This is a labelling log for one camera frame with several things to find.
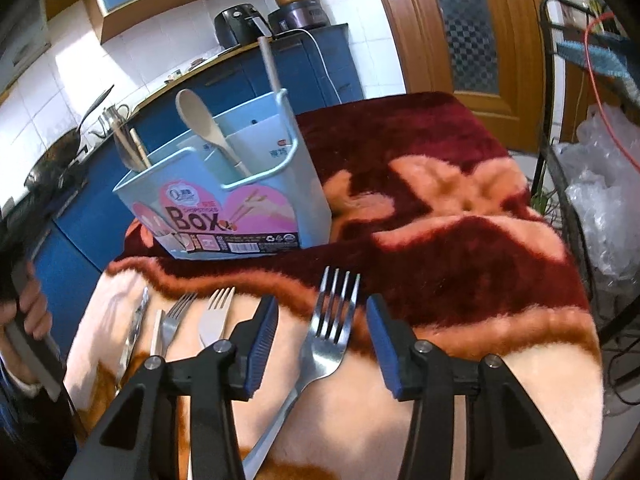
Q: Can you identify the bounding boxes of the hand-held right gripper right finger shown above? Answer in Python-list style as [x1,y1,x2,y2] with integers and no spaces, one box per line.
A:
[366,296,581,480]

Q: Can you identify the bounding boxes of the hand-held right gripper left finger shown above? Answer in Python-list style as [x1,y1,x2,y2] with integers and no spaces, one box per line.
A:
[62,296,279,480]

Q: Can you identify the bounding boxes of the long steel fork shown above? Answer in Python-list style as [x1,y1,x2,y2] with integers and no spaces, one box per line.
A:
[242,266,362,480]

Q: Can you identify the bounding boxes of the wooden chopstick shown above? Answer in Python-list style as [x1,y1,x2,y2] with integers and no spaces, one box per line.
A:
[130,128,151,168]
[114,129,135,171]

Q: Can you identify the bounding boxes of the blue plastic utensil box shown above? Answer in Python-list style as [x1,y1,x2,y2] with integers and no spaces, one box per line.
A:
[112,87,333,261]

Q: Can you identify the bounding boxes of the beige plastic stick utensil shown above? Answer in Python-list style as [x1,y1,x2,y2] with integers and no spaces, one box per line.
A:
[257,36,282,94]

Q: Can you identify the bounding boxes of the person's left forearm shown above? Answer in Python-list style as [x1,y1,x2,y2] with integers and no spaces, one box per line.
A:
[0,360,81,480]

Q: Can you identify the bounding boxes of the person's left hand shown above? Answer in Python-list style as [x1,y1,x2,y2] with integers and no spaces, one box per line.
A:
[2,261,54,387]

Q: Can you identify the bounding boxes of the steel fork middle right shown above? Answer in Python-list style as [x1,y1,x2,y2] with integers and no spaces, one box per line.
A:
[199,287,236,348]

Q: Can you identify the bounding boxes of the small steel fork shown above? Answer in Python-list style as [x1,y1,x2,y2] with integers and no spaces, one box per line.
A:
[160,292,198,361]

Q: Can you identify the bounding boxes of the pink and maroon plush blanket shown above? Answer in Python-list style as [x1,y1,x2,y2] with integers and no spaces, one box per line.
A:
[62,91,603,480]

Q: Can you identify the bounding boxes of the black wok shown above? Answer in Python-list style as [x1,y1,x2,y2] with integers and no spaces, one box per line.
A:
[24,85,117,197]

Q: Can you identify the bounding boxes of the steel table knife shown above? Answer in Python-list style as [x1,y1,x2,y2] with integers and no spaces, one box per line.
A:
[115,287,151,396]

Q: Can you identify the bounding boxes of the steel kettle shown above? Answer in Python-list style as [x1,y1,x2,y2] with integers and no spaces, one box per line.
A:
[89,102,132,139]

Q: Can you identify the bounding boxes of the white range hood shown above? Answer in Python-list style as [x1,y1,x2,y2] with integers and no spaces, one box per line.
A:
[0,7,52,93]

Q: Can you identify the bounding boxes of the clear plastic bag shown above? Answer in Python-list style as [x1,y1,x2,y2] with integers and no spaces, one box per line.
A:
[551,104,640,293]

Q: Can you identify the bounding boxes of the black metal rack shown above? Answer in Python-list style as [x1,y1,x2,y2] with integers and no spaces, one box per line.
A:
[529,0,640,361]

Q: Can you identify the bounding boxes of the blue kitchen counter cabinets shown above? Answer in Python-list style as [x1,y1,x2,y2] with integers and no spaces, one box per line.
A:
[25,22,364,361]

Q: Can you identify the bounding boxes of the wooden door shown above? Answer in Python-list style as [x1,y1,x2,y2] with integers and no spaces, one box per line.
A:
[366,0,551,153]

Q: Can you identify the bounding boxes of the black air fryer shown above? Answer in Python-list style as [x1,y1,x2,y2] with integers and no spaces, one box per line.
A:
[214,5,275,52]

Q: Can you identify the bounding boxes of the blue patterned cloth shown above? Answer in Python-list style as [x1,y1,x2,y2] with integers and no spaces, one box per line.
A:
[556,35,640,92]

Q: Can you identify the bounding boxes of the white power cable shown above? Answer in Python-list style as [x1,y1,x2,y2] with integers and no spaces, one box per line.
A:
[299,29,347,106]

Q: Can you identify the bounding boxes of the red cable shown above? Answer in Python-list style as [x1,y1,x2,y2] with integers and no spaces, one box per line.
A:
[584,9,640,173]

